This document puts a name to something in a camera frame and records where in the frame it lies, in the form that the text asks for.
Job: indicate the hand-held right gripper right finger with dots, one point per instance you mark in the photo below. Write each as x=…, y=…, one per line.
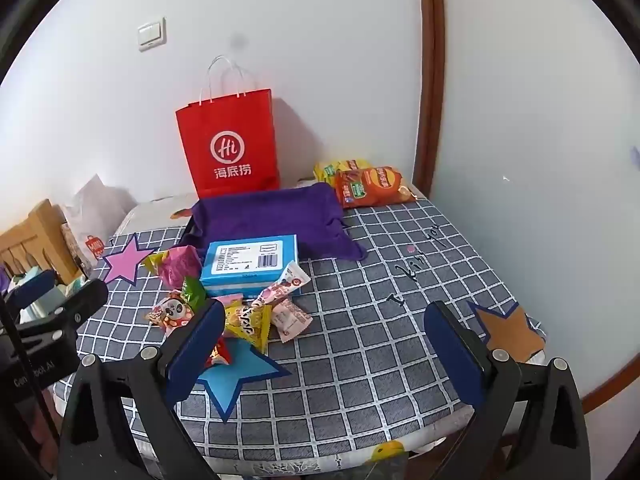
x=455, y=355

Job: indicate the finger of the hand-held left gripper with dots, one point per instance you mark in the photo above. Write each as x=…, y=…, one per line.
x=32, y=286
x=75, y=310

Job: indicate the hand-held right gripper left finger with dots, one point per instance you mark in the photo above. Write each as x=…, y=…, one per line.
x=195, y=355

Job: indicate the red snack packet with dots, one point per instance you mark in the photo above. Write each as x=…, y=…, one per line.
x=220, y=352

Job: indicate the panda print snack packet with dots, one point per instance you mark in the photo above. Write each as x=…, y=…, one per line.
x=167, y=312

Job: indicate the yellow triangular snack packet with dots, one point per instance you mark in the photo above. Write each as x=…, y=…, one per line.
x=247, y=325

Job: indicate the pink orange snack packet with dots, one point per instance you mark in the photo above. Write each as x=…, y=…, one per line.
x=230, y=299

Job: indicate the magenta snack packet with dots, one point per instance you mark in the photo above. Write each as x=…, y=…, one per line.
x=177, y=265

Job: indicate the long pink white snack packet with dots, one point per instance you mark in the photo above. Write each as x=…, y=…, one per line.
x=285, y=285

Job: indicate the purple cloth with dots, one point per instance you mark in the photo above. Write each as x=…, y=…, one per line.
x=280, y=210

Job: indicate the pale green items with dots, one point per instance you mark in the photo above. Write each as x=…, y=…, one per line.
x=75, y=287

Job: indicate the blue paper star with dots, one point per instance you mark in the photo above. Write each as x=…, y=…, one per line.
x=235, y=375

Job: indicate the brown paper star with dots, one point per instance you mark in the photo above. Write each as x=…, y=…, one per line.
x=510, y=335

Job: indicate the white bag with red label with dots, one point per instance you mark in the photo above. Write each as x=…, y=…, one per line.
x=95, y=246

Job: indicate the pink paper star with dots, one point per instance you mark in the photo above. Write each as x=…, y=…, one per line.
x=125, y=262

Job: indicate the blue box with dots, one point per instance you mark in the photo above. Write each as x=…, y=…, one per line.
x=240, y=260

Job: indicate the white plastic bag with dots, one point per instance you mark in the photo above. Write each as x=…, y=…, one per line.
x=100, y=200

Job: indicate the wooden baseboard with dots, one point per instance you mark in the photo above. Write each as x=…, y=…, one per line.
x=615, y=370

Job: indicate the orange chip bag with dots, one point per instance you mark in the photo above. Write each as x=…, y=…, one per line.
x=375, y=185

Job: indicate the yellow chip bag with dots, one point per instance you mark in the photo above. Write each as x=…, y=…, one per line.
x=330, y=170

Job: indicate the red paper bag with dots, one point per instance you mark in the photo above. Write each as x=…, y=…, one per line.
x=225, y=125

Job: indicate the wooden door frame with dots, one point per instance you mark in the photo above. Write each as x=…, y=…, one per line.
x=431, y=85

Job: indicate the white light switch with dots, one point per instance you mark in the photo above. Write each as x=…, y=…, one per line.
x=151, y=34

